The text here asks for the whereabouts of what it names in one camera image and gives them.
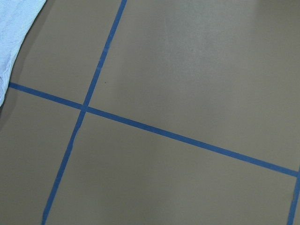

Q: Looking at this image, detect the light blue striped shirt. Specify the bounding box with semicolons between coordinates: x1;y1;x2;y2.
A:
0;0;45;105

